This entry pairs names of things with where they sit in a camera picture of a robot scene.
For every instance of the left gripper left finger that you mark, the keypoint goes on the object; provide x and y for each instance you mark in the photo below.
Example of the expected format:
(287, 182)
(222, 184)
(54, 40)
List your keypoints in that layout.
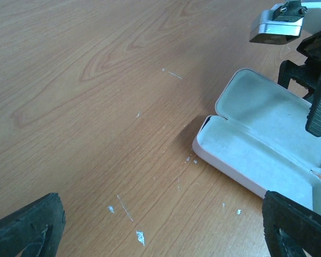
(35, 229)

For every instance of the pink glasses case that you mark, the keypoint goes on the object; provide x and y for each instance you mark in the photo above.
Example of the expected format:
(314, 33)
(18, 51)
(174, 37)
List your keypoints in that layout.
(257, 137)

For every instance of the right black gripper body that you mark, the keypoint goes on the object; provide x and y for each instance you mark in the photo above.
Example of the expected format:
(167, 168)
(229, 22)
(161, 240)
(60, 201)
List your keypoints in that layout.
(311, 48)

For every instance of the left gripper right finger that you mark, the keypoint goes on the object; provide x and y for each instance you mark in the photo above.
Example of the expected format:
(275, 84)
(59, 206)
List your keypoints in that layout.
(290, 229)

